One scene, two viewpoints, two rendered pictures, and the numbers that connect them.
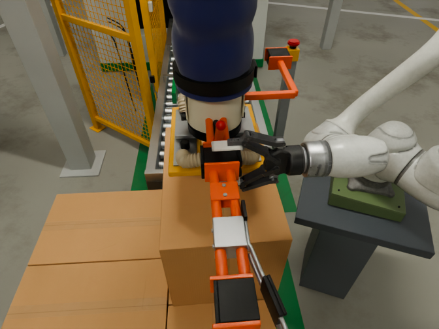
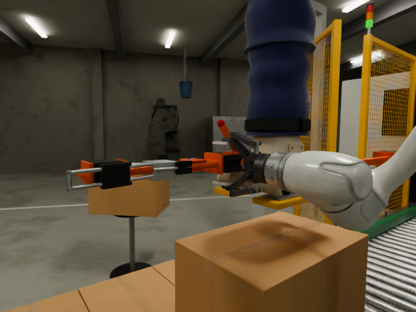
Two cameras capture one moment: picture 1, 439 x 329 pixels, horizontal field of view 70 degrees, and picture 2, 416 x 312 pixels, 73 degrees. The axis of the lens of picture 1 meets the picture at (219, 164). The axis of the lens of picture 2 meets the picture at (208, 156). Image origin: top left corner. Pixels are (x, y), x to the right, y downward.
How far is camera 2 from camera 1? 0.80 m
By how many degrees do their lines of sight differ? 63
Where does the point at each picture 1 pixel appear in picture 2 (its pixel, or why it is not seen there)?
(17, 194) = not seen: hidden behind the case
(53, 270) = (156, 275)
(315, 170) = (270, 171)
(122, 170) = not seen: hidden behind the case
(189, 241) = (195, 246)
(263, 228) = (252, 271)
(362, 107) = (396, 156)
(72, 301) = (141, 294)
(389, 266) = not seen: outside the picture
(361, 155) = (313, 160)
